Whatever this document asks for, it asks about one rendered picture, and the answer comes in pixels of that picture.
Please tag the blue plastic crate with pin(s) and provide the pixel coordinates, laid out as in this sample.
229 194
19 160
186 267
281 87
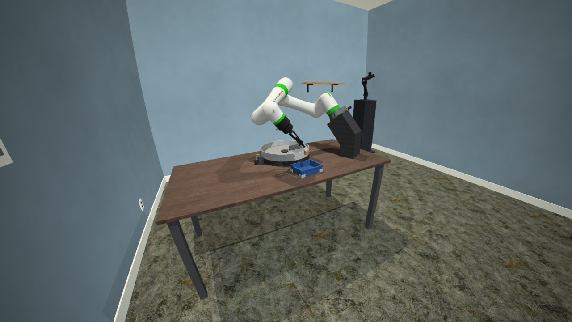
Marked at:
306 168

